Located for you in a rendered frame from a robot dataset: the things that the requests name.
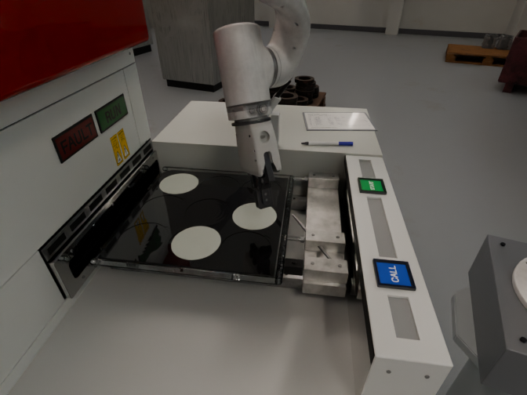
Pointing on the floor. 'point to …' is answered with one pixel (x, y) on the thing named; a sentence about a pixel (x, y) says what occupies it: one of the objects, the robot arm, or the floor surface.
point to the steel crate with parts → (515, 63)
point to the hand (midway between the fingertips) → (263, 197)
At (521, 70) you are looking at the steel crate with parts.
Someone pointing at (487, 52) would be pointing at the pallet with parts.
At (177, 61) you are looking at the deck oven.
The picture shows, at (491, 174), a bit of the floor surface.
